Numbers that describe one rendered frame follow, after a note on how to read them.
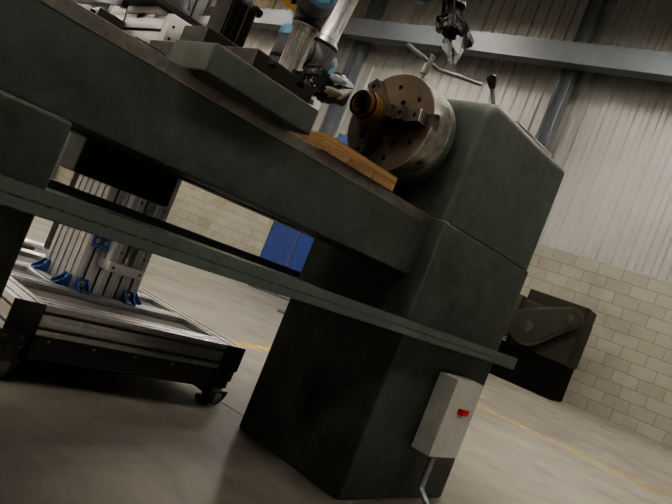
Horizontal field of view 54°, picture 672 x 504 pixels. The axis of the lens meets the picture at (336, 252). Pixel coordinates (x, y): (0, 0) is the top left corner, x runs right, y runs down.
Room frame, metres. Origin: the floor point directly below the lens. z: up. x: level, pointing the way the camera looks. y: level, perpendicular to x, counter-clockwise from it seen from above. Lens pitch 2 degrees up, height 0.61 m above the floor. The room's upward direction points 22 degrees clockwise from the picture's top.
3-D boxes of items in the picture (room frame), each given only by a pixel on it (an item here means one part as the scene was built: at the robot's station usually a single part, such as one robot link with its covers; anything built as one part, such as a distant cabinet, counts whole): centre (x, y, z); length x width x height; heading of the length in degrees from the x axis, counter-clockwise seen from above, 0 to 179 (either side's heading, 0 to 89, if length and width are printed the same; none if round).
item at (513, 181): (2.29, -0.29, 1.06); 0.59 x 0.48 x 0.39; 138
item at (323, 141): (1.77, 0.15, 0.89); 0.36 x 0.30 x 0.04; 48
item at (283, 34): (2.39, 0.43, 1.33); 0.13 x 0.12 x 0.14; 138
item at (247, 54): (1.52, 0.40, 0.95); 0.43 x 0.18 x 0.04; 48
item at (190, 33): (1.59, 0.42, 1.00); 0.20 x 0.10 x 0.05; 138
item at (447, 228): (2.28, -0.29, 0.43); 0.60 x 0.48 x 0.86; 138
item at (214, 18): (1.57, 0.44, 1.07); 0.07 x 0.07 x 0.10; 48
